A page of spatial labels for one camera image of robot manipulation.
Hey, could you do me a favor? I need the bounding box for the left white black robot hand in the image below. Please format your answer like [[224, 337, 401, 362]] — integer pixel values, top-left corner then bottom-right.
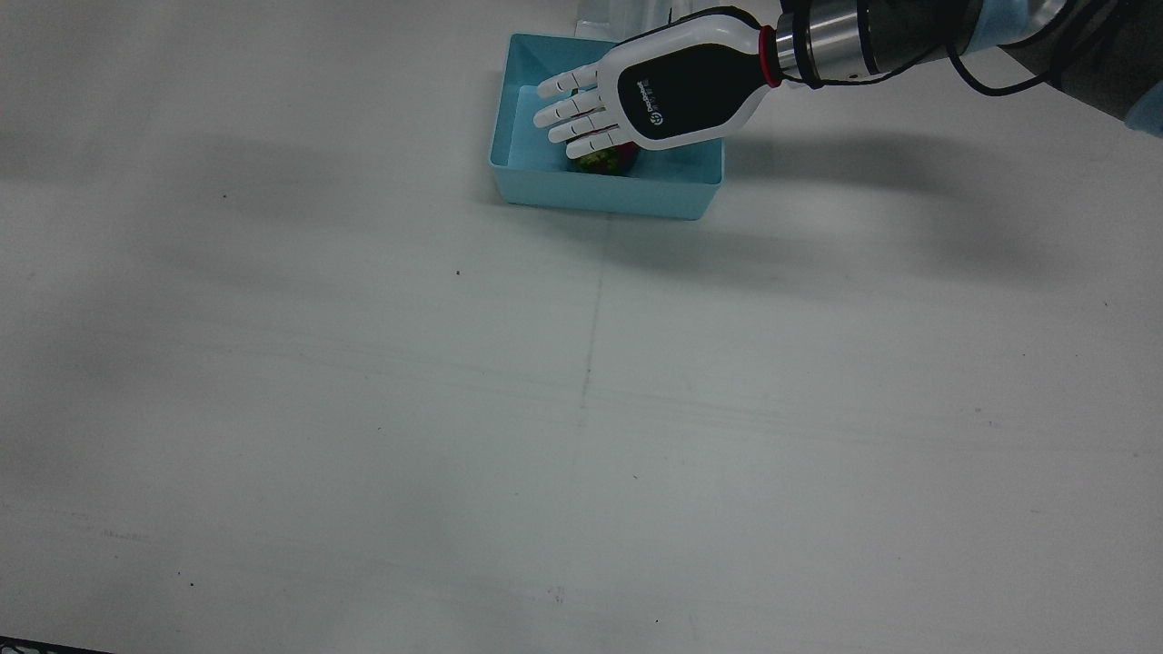
[[533, 7, 782, 162]]

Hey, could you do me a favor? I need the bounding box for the pink green dragon fruit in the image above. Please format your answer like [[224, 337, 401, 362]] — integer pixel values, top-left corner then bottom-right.
[[568, 141, 641, 176]]

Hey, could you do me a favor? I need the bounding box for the light blue plastic bin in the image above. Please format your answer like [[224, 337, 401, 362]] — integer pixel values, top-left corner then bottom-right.
[[489, 34, 725, 221]]

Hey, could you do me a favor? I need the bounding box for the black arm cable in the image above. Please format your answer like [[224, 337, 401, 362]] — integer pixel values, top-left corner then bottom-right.
[[945, 0, 1163, 96]]

